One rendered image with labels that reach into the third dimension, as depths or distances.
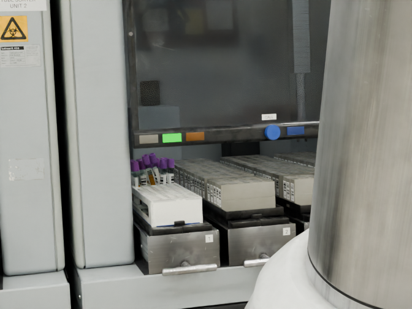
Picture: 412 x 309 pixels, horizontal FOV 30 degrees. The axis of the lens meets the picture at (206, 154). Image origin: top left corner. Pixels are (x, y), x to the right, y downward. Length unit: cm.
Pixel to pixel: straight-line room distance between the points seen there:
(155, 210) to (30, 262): 25
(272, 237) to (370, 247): 111
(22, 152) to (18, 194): 8
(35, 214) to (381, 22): 120
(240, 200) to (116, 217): 24
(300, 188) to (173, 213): 27
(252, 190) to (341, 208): 117
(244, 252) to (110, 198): 27
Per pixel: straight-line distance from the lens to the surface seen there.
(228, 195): 151
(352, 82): 34
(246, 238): 146
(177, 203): 145
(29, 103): 146
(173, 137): 146
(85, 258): 150
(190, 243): 143
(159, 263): 143
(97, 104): 146
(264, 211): 150
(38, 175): 146
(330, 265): 38
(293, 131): 153
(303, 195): 157
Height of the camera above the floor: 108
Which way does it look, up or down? 5 degrees down
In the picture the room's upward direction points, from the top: 2 degrees counter-clockwise
